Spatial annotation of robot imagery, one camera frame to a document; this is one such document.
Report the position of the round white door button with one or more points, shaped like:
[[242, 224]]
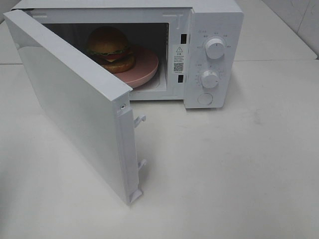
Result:
[[205, 99]]

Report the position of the pink round plate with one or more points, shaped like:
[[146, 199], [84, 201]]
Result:
[[146, 66]]

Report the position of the white microwave door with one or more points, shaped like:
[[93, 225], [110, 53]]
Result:
[[87, 103]]

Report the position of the toy burger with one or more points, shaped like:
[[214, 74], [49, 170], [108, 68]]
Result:
[[110, 48]]

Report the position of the lower white microwave knob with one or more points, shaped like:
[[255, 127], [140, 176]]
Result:
[[209, 79]]

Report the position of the white microwave knob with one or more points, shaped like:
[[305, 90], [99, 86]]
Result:
[[209, 79], [215, 47]]

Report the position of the white warning label sticker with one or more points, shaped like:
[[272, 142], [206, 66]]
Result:
[[179, 52]]

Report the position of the white microwave oven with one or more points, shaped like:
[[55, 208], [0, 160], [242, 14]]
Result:
[[166, 22]]

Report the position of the upper white microwave knob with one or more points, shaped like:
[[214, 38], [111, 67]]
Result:
[[215, 47]]

